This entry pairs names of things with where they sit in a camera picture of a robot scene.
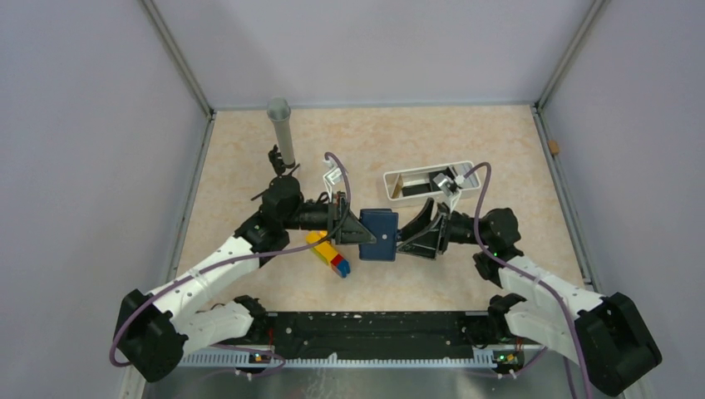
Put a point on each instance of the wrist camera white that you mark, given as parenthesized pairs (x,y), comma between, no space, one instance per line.
(450,186)
(332,176)

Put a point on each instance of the black card in tray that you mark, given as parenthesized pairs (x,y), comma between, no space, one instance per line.
(416,188)

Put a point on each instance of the small brown cork piece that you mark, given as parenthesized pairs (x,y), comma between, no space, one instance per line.
(554,147)

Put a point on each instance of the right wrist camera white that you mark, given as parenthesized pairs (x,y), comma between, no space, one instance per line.
(450,186)

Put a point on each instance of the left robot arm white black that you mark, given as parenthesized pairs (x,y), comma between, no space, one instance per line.
(155,330)

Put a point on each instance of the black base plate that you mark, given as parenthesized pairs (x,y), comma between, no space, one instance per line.
(377,335)

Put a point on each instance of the black mini tripod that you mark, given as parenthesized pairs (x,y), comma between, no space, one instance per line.
(276,160)

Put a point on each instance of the aluminium frame rail right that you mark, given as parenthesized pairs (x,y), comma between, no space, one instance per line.
(551,113)

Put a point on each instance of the aluminium frame rail left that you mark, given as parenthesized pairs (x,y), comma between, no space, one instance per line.
(182,116)

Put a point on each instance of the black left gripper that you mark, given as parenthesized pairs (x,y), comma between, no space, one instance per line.
(352,231)

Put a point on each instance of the yellow green toy brick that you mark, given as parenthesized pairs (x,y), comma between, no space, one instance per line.
(325,251)

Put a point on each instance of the dark blue card holder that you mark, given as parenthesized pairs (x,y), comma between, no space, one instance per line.
(383,224)

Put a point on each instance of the white card tray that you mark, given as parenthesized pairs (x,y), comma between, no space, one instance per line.
(470,187)

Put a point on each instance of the grey microphone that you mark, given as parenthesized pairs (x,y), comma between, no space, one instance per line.
(279,113)

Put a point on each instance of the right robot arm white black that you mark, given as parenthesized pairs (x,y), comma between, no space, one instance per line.
(605,336)

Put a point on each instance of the red blue toy brick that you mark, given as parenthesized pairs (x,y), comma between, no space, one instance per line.
(340,266)

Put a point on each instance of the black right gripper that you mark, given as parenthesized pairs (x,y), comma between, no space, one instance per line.
(431,241)

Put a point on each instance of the aluminium frame rail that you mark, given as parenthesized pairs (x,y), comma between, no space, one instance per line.
(551,113)
(182,116)

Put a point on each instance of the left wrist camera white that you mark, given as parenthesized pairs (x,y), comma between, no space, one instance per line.
(332,176)

